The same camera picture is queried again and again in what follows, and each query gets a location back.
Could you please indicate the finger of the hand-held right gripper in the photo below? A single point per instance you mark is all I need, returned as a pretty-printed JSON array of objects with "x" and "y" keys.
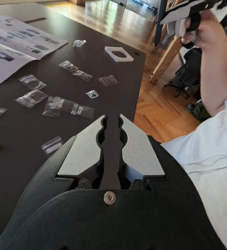
[{"x": 176, "y": 14}]

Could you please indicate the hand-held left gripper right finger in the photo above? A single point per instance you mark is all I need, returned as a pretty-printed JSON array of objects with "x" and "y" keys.
[{"x": 140, "y": 154}]

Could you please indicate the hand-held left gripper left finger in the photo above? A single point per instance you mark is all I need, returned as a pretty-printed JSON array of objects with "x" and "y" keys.
[{"x": 80, "y": 154}]

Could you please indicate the person's right forearm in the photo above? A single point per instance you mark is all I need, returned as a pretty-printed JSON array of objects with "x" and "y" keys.
[{"x": 217, "y": 78}]

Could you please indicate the dark desk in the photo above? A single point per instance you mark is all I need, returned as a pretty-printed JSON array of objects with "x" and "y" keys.
[{"x": 105, "y": 43}]

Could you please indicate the person's right hand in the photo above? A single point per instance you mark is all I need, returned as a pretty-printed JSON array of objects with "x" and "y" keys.
[{"x": 211, "y": 29}]

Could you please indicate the wooden board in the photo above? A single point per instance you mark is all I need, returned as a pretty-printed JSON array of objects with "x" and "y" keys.
[{"x": 167, "y": 60}]

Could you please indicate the black office chair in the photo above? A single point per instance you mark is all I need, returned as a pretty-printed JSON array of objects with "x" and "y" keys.
[{"x": 189, "y": 74}]

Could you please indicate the person's white shirt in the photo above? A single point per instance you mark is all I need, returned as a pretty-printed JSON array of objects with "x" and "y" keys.
[{"x": 213, "y": 166}]

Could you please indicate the dark green bag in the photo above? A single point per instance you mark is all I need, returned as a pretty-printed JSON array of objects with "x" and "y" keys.
[{"x": 200, "y": 111}]

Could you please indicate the scattered clear plastic bags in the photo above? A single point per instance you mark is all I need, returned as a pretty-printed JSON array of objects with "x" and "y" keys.
[{"x": 33, "y": 97}]

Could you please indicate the white printed instruction sheet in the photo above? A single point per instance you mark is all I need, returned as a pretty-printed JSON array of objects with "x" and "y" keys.
[{"x": 11, "y": 56}]

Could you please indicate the dark metal post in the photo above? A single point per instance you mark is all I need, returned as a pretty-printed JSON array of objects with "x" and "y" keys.
[{"x": 160, "y": 25}]

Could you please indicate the white foam frame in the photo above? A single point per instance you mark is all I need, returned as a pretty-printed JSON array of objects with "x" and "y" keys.
[{"x": 110, "y": 51}]

